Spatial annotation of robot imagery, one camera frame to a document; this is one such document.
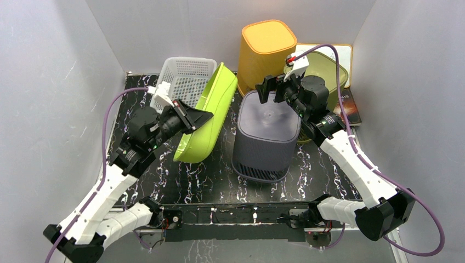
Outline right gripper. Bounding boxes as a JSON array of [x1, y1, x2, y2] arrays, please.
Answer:
[[256, 68, 309, 119]]

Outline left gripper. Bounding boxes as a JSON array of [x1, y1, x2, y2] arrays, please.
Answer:
[[149, 98, 214, 151]]

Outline lime green plastic tray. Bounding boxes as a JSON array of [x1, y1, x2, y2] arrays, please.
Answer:
[[173, 62, 239, 164]]

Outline orange mesh basket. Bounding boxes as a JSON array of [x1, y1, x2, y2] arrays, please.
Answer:
[[237, 19, 297, 96]]

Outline white perforated plastic basket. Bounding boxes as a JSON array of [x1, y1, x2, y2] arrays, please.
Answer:
[[156, 56, 217, 107]]

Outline grey mesh basket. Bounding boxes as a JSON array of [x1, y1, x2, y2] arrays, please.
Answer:
[[231, 91, 300, 184]]

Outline olive green mesh basket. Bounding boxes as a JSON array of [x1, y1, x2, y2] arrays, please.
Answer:
[[297, 51, 350, 144]]

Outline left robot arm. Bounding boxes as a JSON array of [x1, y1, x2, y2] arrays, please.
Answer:
[[43, 100, 214, 262]]

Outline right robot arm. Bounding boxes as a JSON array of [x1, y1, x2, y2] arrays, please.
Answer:
[[256, 75, 415, 241]]

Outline dark paperback book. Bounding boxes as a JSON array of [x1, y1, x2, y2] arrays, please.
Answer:
[[328, 88, 362, 127]]

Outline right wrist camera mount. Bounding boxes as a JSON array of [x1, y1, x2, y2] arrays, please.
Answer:
[[284, 51, 310, 82]]

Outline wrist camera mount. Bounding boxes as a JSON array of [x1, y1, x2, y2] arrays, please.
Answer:
[[284, 51, 310, 82], [148, 81, 174, 110]]

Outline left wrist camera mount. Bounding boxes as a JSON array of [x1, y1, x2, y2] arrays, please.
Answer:
[[148, 81, 174, 110]]

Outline small whiteboard with yellow frame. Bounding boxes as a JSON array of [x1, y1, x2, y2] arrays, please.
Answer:
[[296, 43, 353, 88]]

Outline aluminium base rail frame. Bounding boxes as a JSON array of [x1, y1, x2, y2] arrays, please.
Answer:
[[64, 127, 410, 263]]

